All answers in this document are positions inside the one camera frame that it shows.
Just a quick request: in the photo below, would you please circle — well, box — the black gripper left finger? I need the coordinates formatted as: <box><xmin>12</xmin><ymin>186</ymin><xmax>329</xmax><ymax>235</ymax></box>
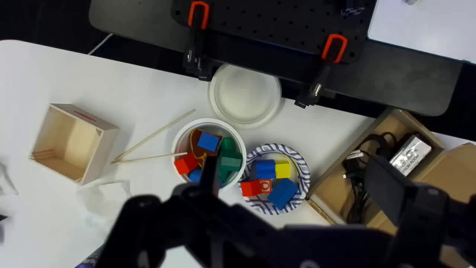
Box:
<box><xmin>95</xmin><ymin>195</ymin><xmax>199</xmax><ymax>268</ymax></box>

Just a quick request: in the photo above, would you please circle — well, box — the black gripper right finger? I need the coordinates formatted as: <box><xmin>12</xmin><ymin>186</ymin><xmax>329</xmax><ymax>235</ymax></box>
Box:
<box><xmin>364</xmin><ymin>156</ymin><xmax>448</xmax><ymax>234</ymax></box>

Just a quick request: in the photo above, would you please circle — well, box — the brown cardboard box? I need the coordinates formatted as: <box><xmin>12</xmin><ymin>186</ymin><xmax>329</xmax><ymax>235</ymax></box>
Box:
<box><xmin>308</xmin><ymin>110</ymin><xmax>476</xmax><ymax>268</ymax></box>

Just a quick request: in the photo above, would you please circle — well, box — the black power adapter with label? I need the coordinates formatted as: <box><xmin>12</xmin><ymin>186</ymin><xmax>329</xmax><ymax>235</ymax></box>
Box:
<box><xmin>390</xmin><ymin>135</ymin><xmax>431</xmax><ymax>175</ymax></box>

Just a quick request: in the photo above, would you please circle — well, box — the wooden chopstick lower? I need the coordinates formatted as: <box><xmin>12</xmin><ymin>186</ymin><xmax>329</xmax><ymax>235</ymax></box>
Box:
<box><xmin>111</xmin><ymin>152</ymin><xmax>187</xmax><ymax>164</ymax></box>

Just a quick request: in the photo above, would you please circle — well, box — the white bowl with blocks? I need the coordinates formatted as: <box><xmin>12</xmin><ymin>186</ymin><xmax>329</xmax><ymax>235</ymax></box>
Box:
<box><xmin>171</xmin><ymin>117</ymin><xmax>247</xmax><ymax>189</ymax></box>

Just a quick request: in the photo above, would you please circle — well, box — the blue patterned paper plate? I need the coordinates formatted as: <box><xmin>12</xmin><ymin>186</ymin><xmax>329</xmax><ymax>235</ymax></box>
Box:
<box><xmin>239</xmin><ymin>143</ymin><xmax>311</xmax><ymax>216</ymax></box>

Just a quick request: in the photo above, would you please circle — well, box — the orange black clamp left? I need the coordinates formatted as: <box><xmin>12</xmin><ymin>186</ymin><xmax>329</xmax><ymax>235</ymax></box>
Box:
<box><xmin>184</xmin><ymin>0</ymin><xmax>211</xmax><ymax>80</ymax></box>

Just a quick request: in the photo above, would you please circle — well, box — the orange black clamp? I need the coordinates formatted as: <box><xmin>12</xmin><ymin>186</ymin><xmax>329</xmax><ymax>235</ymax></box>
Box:
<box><xmin>184</xmin><ymin>0</ymin><xmax>211</xmax><ymax>80</ymax></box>
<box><xmin>294</xmin><ymin>33</ymin><xmax>348</xmax><ymax>108</ymax></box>

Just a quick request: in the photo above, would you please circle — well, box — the orange black clamp right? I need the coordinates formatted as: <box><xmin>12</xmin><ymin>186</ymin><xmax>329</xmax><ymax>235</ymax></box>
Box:
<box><xmin>294</xmin><ymin>33</ymin><xmax>348</xmax><ymax>108</ymax></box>

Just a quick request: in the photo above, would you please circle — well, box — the black perforated mounting board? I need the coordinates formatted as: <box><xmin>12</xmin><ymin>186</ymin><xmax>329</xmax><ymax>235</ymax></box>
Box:
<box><xmin>171</xmin><ymin>0</ymin><xmax>376</xmax><ymax>62</ymax></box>

